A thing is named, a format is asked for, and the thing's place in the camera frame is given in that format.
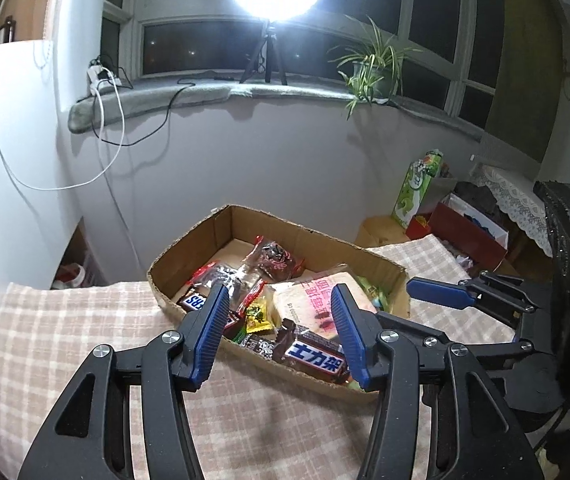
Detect pink snack packet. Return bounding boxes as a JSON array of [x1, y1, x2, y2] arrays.
[[270, 270, 366, 346]]

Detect white lace tablecloth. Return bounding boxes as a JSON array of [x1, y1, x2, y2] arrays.
[[470, 162, 566, 258]]

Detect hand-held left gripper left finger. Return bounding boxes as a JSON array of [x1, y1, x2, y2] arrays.
[[17, 282, 230, 480]]

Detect white window frame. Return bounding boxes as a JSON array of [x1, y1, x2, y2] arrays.
[[100, 0, 506, 131]]

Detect white plastic container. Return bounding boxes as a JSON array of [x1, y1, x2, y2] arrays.
[[52, 262, 90, 291]]

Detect potted spider plant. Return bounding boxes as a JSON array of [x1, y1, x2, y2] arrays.
[[327, 14, 426, 121]]

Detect red-ended clear candy packet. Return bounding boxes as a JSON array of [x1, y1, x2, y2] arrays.
[[245, 234, 306, 281]]

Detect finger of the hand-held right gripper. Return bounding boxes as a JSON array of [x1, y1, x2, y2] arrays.
[[376, 310, 536, 363], [406, 270, 538, 331]]

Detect black tripod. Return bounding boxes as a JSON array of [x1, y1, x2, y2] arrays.
[[239, 20, 288, 85]]

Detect yellow candy packet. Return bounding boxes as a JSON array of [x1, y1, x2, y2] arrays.
[[242, 295, 278, 333]]

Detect brown chocolate bar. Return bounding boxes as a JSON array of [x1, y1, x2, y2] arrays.
[[272, 317, 353, 386], [177, 285, 243, 333]]

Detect red cardboard box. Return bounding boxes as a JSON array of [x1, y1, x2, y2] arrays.
[[405, 214, 433, 241]]

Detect dark cloth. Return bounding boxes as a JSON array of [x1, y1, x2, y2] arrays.
[[452, 180, 500, 216]]

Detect white cable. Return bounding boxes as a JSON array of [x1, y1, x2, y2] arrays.
[[0, 0, 126, 192]]

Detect dark olive curtain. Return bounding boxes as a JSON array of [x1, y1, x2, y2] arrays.
[[485, 0, 566, 161]]

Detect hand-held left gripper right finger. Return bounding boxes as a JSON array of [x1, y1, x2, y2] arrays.
[[330, 282, 546, 480]]

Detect green snack bag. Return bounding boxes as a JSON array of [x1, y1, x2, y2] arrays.
[[391, 149, 443, 228]]

